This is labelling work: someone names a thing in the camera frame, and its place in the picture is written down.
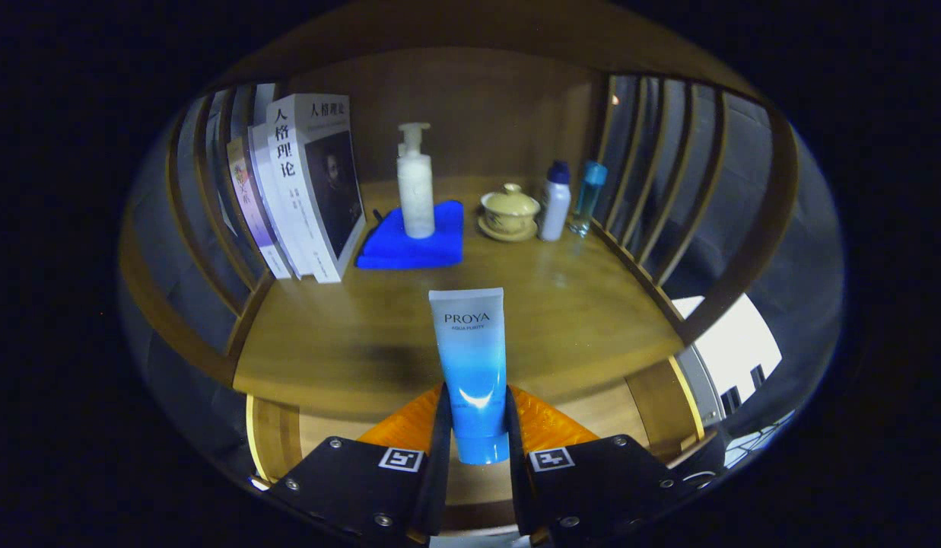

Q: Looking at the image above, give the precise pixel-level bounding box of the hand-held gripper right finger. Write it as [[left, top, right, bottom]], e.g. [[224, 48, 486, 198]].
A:
[[504, 384, 703, 547]]

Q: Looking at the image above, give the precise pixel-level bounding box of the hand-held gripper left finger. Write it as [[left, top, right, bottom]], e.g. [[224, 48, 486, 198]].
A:
[[269, 383, 452, 547]]

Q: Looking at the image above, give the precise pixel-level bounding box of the brown wooden drawer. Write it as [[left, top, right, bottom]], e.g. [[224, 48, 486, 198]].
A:
[[246, 356, 726, 534]]

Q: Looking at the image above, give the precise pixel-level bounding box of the blue cosmetic tube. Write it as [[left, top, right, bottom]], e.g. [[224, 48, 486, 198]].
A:
[[428, 287, 510, 466]]

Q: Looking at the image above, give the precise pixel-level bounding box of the wooden countertop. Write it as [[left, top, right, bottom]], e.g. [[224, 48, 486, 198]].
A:
[[233, 177, 685, 418]]

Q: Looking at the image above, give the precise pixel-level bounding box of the brown wooden cabinet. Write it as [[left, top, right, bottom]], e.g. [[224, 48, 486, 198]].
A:
[[119, 0, 802, 397]]

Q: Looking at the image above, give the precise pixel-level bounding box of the blue folded cloth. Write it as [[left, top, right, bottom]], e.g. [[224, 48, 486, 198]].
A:
[[354, 199, 465, 270]]

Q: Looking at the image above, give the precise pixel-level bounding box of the white bottle with blue cap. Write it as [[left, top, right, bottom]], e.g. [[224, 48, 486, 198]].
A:
[[538, 160, 572, 242]]

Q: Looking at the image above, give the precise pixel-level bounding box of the yellow lidded tea cup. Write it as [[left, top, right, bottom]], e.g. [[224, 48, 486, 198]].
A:
[[478, 183, 542, 243]]

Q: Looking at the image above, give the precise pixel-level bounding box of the clear blue bottle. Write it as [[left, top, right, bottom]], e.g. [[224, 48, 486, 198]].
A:
[[568, 161, 609, 237]]

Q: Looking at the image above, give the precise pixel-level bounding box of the white pump bottle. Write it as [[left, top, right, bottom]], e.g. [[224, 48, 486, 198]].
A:
[[396, 122, 436, 240]]

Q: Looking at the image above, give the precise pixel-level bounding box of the thick white book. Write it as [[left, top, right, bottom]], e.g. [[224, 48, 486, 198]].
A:
[[266, 93, 367, 284]]

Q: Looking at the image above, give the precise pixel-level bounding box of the purple book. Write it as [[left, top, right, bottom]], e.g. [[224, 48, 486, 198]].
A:
[[227, 135, 292, 280]]

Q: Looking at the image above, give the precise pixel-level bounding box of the thin white book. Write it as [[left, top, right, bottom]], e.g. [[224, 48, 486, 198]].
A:
[[247, 123, 313, 279]]

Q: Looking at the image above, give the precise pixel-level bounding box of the white appliance with black handles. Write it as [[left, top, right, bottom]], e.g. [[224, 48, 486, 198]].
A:
[[672, 293, 783, 416]]

